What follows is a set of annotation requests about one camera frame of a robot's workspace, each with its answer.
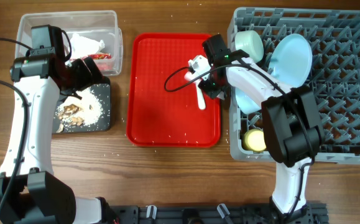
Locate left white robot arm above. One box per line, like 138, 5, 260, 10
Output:
0, 48, 115, 223

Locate red snack wrapper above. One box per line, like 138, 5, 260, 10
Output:
78, 53, 114, 72

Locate white plastic spoon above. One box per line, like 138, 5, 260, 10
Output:
184, 72, 206, 110

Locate yellow plastic cup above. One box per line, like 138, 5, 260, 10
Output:
242, 129, 266, 152

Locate red plastic tray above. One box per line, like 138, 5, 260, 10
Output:
126, 33, 221, 147

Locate clear plastic waste bin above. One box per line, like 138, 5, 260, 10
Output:
17, 10, 123, 76

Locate black mounting rail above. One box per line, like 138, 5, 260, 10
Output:
109, 202, 329, 224

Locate light blue plate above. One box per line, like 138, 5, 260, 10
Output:
268, 34, 313, 88

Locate mint green bowl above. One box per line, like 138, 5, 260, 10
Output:
235, 30, 264, 63

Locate grey dishwasher rack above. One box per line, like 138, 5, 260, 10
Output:
227, 7, 360, 165

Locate rice and food scraps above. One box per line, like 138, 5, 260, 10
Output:
53, 88, 104, 133

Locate light blue food bowl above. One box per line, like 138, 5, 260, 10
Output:
235, 88, 261, 114

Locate white napkin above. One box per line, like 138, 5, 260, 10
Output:
70, 34, 105, 60

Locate black food waste tray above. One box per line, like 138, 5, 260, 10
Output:
52, 77, 111, 134

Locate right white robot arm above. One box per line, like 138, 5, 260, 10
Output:
192, 34, 324, 220

